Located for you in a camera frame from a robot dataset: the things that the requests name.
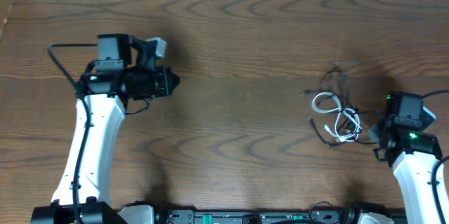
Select white USB cable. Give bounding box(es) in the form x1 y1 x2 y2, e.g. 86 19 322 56
311 91 363 143

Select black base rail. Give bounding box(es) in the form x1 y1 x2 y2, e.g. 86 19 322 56
119 201 408 224

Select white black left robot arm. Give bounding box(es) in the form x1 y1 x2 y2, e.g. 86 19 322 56
31 34 180 223

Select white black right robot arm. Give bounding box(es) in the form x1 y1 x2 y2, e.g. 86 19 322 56
368 92 448 223

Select black USB cable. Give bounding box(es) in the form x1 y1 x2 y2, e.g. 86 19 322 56
301 65 383 148

